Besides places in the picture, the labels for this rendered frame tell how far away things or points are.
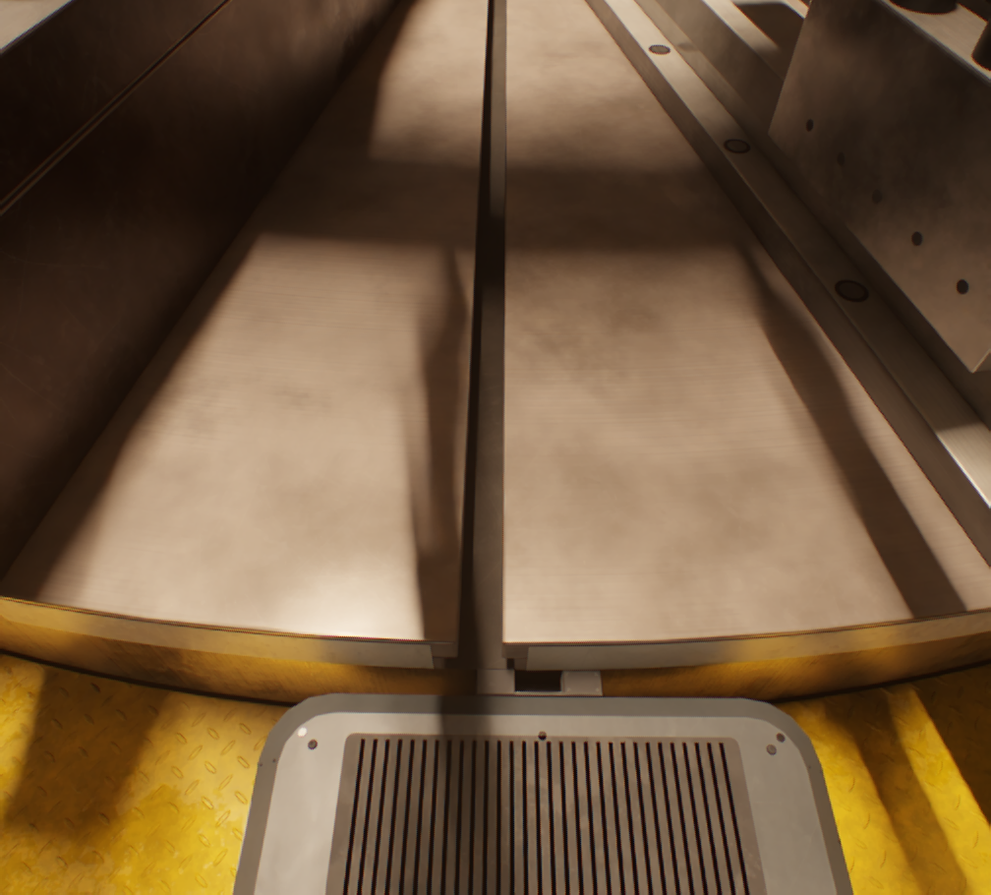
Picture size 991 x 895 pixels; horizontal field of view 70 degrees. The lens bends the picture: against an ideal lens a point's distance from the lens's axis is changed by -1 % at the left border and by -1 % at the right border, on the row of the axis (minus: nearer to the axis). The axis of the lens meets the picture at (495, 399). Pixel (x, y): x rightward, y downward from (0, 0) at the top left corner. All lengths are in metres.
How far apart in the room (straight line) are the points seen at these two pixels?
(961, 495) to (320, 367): 0.73
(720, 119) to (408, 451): 0.80
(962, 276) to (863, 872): 0.67
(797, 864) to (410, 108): 1.22
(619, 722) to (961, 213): 0.57
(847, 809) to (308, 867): 0.64
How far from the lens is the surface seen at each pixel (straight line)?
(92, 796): 1.08
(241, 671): 0.94
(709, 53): 1.41
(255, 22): 1.18
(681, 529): 0.77
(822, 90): 0.97
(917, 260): 0.85
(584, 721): 0.73
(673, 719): 0.74
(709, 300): 1.01
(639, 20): 1.65
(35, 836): 1.10
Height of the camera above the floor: 0.96
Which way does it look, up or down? 50 degrees down
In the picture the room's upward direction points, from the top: 1 degrees clockwise
